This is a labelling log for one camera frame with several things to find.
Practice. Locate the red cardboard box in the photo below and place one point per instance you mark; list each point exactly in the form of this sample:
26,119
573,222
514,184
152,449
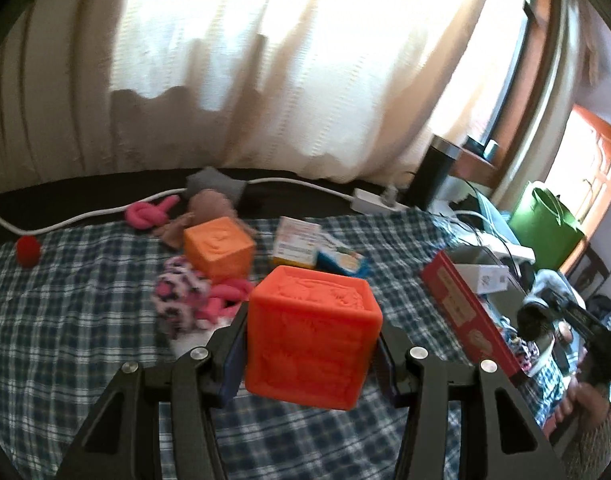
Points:
455,300

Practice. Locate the orange embossed soft cube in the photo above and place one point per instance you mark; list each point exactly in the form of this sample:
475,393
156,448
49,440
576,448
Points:
218,247

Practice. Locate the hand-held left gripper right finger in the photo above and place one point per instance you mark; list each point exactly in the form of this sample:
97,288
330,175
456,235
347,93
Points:
388,371

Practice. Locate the person's right hand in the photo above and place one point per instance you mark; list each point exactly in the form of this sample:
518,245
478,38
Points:
583,402

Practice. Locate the cream curtain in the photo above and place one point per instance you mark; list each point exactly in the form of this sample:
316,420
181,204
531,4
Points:
285,60

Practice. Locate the green bag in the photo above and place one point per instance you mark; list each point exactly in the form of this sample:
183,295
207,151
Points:
540,232

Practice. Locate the blue small carton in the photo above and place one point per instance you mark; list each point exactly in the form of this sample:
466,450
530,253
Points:
343,259

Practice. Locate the person's right forearm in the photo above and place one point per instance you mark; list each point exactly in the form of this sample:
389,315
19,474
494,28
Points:
588,452

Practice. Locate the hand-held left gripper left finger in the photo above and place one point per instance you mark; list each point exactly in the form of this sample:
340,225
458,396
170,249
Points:
231,366

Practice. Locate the blue plaid blanket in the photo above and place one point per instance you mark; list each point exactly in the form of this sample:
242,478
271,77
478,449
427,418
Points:
60,335

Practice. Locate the brown plush toy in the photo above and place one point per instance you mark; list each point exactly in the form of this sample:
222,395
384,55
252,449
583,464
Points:
208,205

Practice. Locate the white power strip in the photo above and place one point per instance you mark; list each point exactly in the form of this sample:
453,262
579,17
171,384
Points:
375,201

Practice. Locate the red embossed soft cube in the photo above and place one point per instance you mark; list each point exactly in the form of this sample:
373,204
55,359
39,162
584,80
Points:
310,335

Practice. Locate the red ball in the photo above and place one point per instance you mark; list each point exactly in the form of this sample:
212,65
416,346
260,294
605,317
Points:
28,251

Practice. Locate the white and orange carton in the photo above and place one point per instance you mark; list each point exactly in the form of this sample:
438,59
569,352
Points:
295,242

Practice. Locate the white small box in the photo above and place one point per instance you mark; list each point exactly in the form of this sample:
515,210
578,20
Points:
483,277

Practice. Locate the black tumbler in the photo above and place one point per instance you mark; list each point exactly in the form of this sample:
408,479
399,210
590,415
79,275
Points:
430,175

